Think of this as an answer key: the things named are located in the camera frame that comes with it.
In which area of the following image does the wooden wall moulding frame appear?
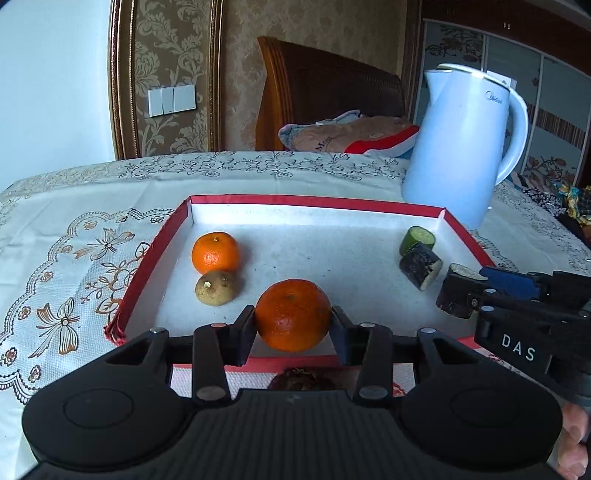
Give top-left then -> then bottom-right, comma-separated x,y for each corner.
107,0 -> 225,160

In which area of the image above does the red shallow cardboard box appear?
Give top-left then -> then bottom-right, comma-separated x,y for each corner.
104,195 -> 499,370

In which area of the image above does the colourful clothes pile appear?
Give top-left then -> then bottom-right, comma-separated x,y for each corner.
517,173 -> 591,241

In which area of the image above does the red white plush cloth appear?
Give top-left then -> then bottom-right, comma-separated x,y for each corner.
345,124 -> 420,158

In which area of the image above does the wooden bed headboard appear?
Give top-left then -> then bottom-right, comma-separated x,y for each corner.
255,36 -> 407,151

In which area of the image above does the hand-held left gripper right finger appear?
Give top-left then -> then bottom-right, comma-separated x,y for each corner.
329,305 -> 486,407

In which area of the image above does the small brown potato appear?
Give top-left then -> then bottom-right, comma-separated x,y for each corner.
194,270 -> 238,306

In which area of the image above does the green cucumber piece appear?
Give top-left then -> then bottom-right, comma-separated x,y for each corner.
399,226 -> 436,256

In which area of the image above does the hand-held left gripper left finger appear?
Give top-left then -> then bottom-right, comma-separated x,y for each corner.
104,305 -> 258,403

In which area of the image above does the small orange tangerine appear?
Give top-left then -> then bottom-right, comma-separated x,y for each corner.
191,232 -> 241,275

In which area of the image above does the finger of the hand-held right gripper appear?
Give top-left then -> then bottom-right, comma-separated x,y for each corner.
480,267 -> 591,302
467,288 -> 591,325

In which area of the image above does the large orange tangerine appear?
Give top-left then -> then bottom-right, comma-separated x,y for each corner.
255,279 -> 333,353

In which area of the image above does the white electric kettle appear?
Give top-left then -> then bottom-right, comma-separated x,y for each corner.
401,65 -> 529,230

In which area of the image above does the folded cloth on chair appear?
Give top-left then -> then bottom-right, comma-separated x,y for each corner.
278,110 -> 414,153

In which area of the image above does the person's right hand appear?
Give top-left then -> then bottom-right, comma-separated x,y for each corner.
549,402 -> 591,480

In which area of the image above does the white wall switch panel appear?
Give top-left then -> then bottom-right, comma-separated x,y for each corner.
148,84 -> 197,117

